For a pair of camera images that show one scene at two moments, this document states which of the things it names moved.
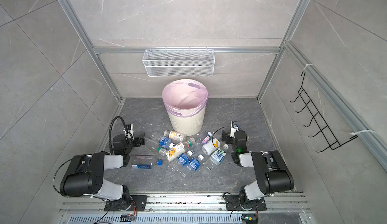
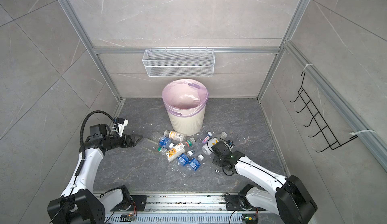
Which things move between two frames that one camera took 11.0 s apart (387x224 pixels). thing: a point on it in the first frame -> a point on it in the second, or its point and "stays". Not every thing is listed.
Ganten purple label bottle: (207, 137) stays
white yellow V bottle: (208, 148) stays
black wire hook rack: (317, 120) stays
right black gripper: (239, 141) -> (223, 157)
